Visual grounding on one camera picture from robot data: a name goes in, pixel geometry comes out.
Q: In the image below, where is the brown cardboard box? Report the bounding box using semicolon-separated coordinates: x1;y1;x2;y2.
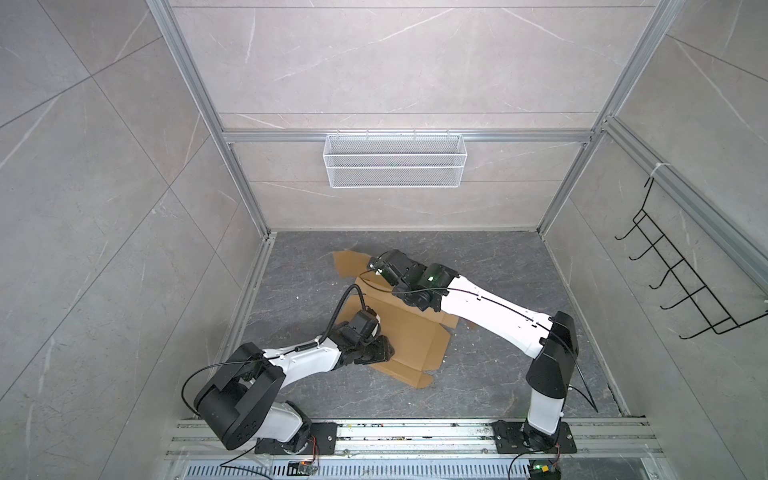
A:
333;250;459;389

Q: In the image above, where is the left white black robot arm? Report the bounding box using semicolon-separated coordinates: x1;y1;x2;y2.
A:
191;335;395;453

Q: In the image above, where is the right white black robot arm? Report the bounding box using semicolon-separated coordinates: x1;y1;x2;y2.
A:
409;264;579;450

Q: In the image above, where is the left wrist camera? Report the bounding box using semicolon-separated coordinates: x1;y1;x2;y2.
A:
344;308;380;345

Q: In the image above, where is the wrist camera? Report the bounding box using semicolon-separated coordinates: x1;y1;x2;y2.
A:
344;308;380;345
368;249;425;290

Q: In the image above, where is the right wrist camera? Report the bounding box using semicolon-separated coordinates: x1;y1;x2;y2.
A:
368;249;425;290

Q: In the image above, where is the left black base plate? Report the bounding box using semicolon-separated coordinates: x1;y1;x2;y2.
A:
254;422;338;455

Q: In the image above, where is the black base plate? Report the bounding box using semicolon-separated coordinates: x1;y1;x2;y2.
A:
254;422;338;455
490;420;578;454

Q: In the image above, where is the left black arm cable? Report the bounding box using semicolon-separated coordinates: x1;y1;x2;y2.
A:
181;283;368;415

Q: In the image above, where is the white cable duct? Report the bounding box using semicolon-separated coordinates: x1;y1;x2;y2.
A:
181;459;531;479

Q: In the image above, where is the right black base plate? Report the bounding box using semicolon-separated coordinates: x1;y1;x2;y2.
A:
490;420;578;454

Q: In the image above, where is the white wire mesh basket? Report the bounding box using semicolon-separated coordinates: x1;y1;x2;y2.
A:
323;133;468;189

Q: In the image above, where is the aluminium mounting rail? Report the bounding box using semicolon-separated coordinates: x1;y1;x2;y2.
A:
161;416;664;460

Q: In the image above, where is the black wire hook rack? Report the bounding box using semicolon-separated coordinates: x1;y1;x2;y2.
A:
614;178;767;340

